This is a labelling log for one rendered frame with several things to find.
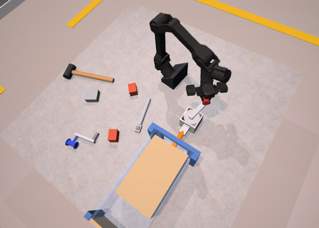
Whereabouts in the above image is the black rubber mallet with wooden handle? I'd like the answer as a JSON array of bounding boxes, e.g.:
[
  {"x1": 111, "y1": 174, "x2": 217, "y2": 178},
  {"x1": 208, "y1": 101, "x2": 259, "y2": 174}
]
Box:
[{"x1": 63, "y1": 63, "x2": 114, "y2": 83}]

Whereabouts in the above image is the red-orange cube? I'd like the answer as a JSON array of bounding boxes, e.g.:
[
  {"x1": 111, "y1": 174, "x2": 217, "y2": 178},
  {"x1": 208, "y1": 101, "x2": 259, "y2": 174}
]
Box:
[
  {"x1": 108, "y1": 129, "x2": 119, "y2": 142},
  {"x1": 128, "y1": 83, "x2": 138, "y2": 96}
]

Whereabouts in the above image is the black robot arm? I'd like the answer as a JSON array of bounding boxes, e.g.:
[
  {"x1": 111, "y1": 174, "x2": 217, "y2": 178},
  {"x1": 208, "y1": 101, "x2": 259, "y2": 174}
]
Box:
[{"x1": 150, "y1": 13, "x2": 232, "y2": 99}]

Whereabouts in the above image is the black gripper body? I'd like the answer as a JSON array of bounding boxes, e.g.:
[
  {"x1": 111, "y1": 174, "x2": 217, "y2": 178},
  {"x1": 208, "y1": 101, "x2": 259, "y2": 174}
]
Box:
[{"x1": 186, "y1": 76, "x2": 228, "y2": 96}]

